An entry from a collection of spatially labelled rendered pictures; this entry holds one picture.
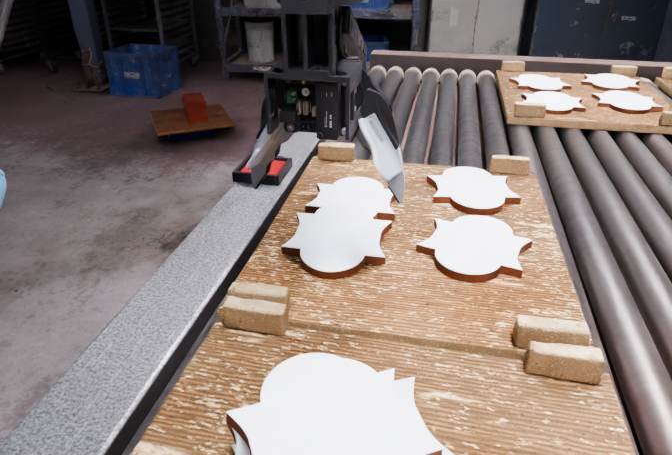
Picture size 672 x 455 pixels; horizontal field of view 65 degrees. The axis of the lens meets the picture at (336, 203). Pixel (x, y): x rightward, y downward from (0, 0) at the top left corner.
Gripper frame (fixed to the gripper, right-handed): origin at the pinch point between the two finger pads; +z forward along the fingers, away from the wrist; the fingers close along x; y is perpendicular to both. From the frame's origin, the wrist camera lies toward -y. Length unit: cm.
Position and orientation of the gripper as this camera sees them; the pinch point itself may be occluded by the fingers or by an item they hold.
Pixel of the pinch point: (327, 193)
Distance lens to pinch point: 54.3
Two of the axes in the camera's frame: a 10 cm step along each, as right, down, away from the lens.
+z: 0.0, 8.9, 4.6
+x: 9.8, 1.0, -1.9
